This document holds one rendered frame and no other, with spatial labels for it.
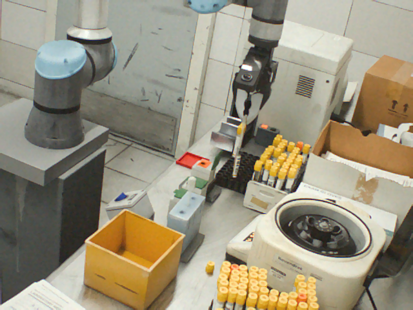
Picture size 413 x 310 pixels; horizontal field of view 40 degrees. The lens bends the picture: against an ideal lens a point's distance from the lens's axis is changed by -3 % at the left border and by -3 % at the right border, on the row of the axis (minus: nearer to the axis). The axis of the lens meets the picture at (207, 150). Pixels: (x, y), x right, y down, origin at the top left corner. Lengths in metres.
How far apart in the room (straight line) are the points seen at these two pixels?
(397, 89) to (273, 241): 1.01
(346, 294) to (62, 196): 0.71
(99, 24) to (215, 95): 1.81
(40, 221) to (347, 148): 0.83
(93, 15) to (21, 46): 2.38
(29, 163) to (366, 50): 1.98
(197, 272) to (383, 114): 1.06
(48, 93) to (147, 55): 1.91
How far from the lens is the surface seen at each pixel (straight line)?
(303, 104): 1.67
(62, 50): 1.42
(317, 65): 1.63
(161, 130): 3.37
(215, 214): 1.36
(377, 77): 2.00
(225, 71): 3.17
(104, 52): 1.51
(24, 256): 1.63
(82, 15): 1.49
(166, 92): 3.28
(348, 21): 2.94
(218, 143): 1.60
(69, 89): 1.40
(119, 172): 3.19
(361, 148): 1.63
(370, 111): 2.04
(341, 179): 1.41
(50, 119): 1.43
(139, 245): 1.16
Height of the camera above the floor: 1.61
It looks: 27 degrees down
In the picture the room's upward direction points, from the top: 11 degrees clockwise
